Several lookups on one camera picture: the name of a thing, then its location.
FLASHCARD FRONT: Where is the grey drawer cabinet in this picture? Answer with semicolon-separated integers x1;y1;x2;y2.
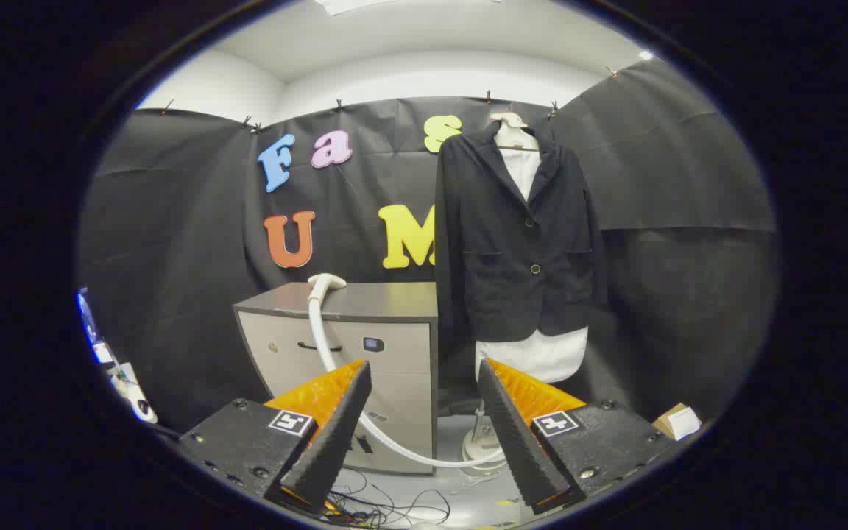
233;281;439;476

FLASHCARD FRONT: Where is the cardboard box with white label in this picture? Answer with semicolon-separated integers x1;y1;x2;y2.
652;403;703;441

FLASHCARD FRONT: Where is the black blazer jacket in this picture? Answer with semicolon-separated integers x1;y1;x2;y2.
434;121;609;369

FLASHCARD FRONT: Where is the ceiling light panel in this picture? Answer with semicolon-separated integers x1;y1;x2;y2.
314;0;395;15

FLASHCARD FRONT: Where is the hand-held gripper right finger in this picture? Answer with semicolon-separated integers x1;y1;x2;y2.
477;358;675;515

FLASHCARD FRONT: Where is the blue-lit screen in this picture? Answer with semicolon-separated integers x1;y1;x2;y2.
77;289;102;347

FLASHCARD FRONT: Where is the tangle of black cables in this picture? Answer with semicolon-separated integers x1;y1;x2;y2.
325;467;454;527

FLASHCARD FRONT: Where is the white clothes hanger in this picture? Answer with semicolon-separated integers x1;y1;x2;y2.
489;112;540;153

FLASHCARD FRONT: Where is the white garment steamer nozzle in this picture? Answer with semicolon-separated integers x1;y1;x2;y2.
308;273;347;304

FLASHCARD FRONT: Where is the white device with black knobs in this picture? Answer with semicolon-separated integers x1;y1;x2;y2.
106;359;158;424

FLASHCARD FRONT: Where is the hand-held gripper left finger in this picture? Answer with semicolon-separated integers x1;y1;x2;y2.
176;358;373;515

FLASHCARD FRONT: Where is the white garment steamer hose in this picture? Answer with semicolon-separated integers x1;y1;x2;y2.
308;294;507;470

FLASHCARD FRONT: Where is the white garment steamer base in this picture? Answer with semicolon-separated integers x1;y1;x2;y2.
461;401;507;476

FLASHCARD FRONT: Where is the black backdrop cloth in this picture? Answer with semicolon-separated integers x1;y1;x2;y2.
77;57;778;435

